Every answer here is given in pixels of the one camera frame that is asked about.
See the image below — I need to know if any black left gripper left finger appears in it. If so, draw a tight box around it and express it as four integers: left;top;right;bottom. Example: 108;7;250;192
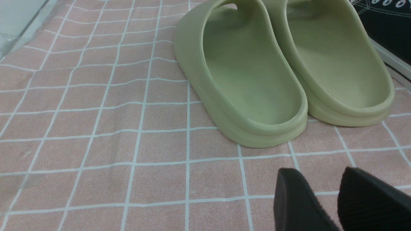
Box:
274;168;339;231

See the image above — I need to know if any pink checkered tablecloth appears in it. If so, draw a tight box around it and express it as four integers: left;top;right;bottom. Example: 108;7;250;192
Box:
0;0;411;231

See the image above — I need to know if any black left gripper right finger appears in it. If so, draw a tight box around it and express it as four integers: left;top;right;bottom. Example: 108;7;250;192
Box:
337;167;411;231

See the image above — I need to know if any green slide sandal left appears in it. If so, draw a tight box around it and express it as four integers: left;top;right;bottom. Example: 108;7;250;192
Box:
173;0;308;148

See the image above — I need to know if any black canvas sneaker left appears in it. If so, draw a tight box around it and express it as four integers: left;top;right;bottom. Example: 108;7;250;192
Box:
350;0;411;90

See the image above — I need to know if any green slide sandal right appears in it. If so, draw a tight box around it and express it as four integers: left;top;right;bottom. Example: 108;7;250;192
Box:
263;0;395;127

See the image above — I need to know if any green slide sandal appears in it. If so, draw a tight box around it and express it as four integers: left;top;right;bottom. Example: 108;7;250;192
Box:
173;0;308;148
263;0;395;127

